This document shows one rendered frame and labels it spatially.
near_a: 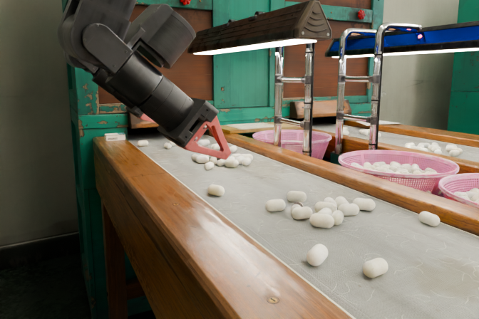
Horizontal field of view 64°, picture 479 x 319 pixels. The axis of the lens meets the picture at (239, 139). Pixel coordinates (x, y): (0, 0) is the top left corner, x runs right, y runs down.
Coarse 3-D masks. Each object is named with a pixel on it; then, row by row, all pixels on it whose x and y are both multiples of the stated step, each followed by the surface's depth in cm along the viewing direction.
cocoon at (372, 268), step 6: (378, 258) 45; (366, 264) 45; (372, 264) 44; (378, 264) 45; (384, 264) 45; (366, 270) 44; (372, 270) 44; (378, 270) 44; (384, 270) 45; (372, 276) 44
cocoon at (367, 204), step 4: (356, 200) 67; (360, 200) 66; (364, 200) 66; (368, 200) 66; (372, 200) 66; (356, 204) 66; (360, 204) 66; (364, 204) 66; (368, 204) 66; (372, 204) 66; (360, 208) 66; (364, 208) 66; (368, 208) 66; (372, 208) 66
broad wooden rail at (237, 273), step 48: (96, 144) 120; (144, 192) 69; (192, 192) 70; (144, 240) 65; (192, 240) 49; (240, 240) 49; (144, 288) 69; (192, 288) 43; (240, 288) 38; (288, 288) 38
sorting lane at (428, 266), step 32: (160, 160) 106; (192, 160) 106; (256, 160) 106; (256, 192) 77; (320, 192) 77; (352, 192) 77; (256, 224) 61; (288, 224) 61; (352, 224) 61; (384, 224) 61; (416, 224) 61; (288, 256) 50; (352, 256) 50; (384, 256) 50; (416, 256) 50; (448, 256) 50; (320, 288) 43; (352, 288) 43; (384, 288) 43; (416, 288) 43; (448, 288) 43
